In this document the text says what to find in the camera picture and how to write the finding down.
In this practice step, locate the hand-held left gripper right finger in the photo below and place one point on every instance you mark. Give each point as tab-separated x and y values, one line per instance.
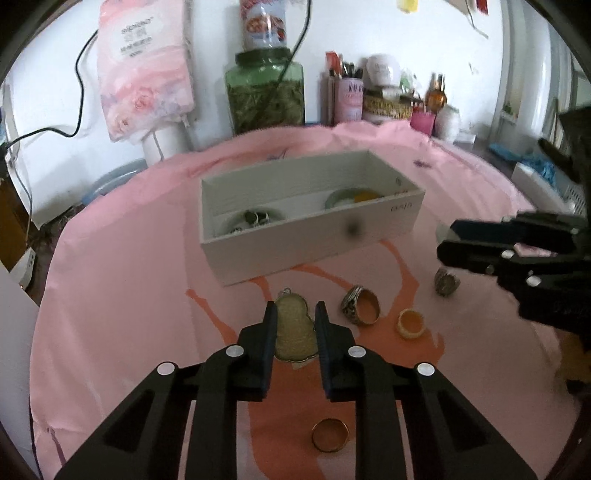
325	350

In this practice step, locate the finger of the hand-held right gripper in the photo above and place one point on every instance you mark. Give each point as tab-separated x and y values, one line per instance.
475	229
466	258

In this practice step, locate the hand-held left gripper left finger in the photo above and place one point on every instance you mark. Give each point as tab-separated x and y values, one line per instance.
268	350

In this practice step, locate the gourd-shaped jade pendant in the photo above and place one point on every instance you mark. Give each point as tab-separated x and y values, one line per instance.
293	332

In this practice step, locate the white cardboard box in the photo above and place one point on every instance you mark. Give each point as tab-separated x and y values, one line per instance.
286	249

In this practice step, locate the large green jade bangle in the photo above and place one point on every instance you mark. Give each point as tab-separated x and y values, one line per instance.
279	216

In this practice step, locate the small green jade bangle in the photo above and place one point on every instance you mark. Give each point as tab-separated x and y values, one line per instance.
339	198

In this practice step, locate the white basket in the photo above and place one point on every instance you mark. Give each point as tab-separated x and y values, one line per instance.
554	194

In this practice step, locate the blue cloth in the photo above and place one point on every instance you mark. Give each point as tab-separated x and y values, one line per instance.
535	164

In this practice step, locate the small pink cup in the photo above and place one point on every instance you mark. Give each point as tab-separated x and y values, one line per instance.
422	122

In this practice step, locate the amber perfume bottle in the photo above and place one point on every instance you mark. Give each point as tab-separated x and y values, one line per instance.
436	99

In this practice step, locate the pink printed cloth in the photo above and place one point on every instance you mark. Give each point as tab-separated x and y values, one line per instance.
138	277

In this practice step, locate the green white packet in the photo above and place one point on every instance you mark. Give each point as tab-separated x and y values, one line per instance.
406	81

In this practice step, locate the pink pen holder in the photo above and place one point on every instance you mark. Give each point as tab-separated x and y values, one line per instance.
348	101

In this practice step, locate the white cream jar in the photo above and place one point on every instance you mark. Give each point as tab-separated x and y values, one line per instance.
381	69

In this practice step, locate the bundle of dark pens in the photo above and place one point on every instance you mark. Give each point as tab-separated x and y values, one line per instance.
352	71

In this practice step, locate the red comb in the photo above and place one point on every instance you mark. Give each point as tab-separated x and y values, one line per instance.
332	62

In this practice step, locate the white paper roll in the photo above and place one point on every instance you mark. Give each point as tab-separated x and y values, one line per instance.
168	143

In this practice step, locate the blue plastic basin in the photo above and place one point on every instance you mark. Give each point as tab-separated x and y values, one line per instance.
111	182

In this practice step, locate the green glass jar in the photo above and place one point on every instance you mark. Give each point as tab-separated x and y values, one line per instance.
263	101

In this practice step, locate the white board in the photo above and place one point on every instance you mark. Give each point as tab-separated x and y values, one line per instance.
14	346

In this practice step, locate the small brown white cabinet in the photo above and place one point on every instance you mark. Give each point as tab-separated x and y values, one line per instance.
14	240

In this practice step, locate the printed can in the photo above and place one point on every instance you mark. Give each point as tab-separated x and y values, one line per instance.
263	25

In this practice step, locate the floral tissue pack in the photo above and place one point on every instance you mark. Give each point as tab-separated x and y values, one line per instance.
143	78

